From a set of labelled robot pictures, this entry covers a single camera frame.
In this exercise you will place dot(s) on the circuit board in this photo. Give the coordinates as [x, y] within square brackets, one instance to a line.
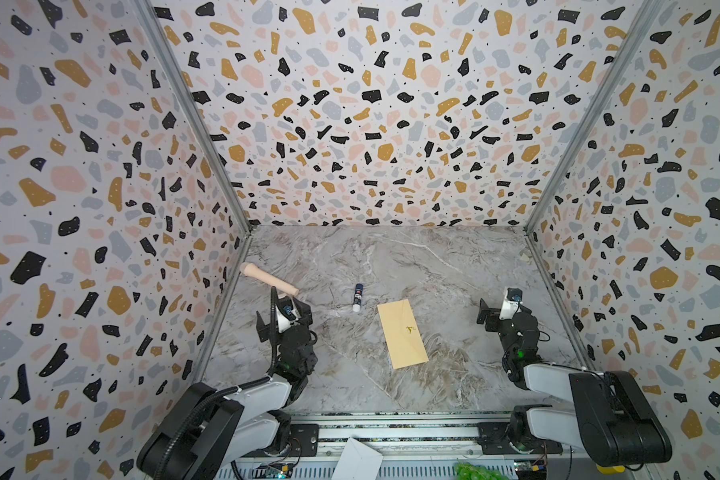
[530, 470]
[273, 471]

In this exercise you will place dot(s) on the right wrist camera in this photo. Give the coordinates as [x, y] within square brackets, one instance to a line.
[511, 303]

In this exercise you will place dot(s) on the left corner aluminium post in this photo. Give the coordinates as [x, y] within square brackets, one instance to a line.
[144, 11]

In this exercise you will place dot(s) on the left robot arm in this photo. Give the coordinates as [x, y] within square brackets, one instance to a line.
[210, 428]

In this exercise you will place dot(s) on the right circuit board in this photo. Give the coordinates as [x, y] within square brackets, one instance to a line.
[530, 470]

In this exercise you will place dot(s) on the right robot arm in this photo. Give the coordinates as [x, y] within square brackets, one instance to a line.
[608, 416]

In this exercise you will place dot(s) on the beige wooden stamp handle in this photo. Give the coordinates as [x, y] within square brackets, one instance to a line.
[253, 271]

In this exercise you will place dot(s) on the corner aluminium post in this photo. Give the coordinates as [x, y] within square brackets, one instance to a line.
[645, 16]
[144, 11]

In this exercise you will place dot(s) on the yellow paper envelope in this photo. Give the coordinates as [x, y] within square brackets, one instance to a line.
[402, 335]

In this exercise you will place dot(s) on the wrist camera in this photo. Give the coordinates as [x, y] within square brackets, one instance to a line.
[286, 313]
[511, 303]

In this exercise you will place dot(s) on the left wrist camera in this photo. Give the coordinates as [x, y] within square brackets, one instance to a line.
[286, 313]

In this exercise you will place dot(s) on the right corner aluminium post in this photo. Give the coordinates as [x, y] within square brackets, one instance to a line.
[645, 16]

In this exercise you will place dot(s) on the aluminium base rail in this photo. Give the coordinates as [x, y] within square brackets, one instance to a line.
[414, 445]

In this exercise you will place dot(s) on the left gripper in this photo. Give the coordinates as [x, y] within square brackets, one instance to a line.
[302, 320]

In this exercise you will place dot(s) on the left circuit board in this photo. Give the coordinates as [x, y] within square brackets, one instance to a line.
[273, 471]

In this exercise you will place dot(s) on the white paper sheet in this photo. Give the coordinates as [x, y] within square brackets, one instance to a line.
[357, 462]

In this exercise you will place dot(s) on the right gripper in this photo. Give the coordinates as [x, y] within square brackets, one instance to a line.
[505, 320]

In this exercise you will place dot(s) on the green plastic bag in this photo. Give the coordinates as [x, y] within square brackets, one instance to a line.
[468, 471]

